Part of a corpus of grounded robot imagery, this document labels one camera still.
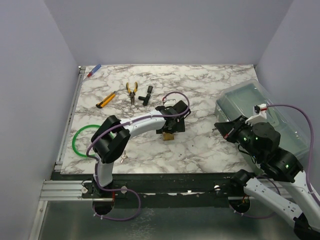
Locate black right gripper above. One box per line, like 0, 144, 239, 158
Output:
214, 113, 262, 160

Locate brass padlock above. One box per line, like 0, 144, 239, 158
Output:
162, 132, 175, 141

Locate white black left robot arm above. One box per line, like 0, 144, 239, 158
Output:
86, 100, 191, 198

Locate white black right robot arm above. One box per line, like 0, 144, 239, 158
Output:
214, 115, 320, 240

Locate clear plastic storage box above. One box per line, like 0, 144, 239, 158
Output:
214, 78, 310, 169

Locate black T-shaped pipe fitting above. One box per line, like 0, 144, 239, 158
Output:
138, 85, 153, 106

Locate yellow black pliers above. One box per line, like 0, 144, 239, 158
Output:
126, 82, 138, 105

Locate small wing bolt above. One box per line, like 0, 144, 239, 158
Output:
120, 150, 128, 163

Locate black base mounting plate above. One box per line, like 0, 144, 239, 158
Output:
81, 173, 251, 213

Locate yellow black utility knife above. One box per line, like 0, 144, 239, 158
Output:
95, 91, 117, 109

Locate blue red screwdriver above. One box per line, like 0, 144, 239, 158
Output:
86, 64, 102, 78

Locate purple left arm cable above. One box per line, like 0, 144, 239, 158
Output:
85, 91, 191, 221

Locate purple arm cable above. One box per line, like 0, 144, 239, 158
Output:
85, 91, 191, 221
232, 103, 316, 220

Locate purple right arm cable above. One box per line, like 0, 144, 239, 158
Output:
232, 103, 316, 220

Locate aluminium rail frame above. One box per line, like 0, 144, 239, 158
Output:
28, 65, 115, 240

